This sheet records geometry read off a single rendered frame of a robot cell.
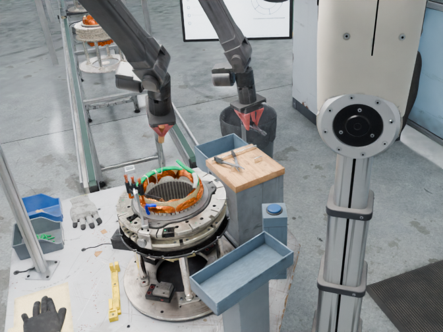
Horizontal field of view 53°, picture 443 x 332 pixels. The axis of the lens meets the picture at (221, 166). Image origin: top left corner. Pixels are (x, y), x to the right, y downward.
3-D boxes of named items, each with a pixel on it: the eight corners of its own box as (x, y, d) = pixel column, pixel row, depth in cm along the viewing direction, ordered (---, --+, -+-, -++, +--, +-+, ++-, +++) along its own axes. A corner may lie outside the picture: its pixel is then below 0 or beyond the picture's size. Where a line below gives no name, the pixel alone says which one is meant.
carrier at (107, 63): (82, 58, 346) (72, 19, 330) (132, 53, 349) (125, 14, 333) (76, 76, 313) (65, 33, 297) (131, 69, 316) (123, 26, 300)
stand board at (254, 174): (206, 165, 153) (205, 159, 152) (252, 149, 160) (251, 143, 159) (235, 193, 138) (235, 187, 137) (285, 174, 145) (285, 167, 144)
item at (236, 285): (224, 377, 114) (216, 303, 99) (200, 350, 122) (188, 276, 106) (292, 325, 126) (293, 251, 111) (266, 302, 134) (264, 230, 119)
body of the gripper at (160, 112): (150, 129, 110) (148, 109, 104) (145, 100, 116) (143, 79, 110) (176, 126, 111) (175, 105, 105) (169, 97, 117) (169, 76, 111)
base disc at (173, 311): (115, 251, 156) (114, 250, 155) (217, 221, 166) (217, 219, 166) (137, 339, 124) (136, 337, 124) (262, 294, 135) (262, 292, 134)
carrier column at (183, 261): (184, 298, 135) (175, 247, 124) (192, 295, 135) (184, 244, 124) (186, 304, 133) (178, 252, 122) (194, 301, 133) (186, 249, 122)
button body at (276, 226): (264, 279, 142) (263, 218, 128) (263, 263, 147) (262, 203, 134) (286, 278, 141) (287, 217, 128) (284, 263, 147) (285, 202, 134)
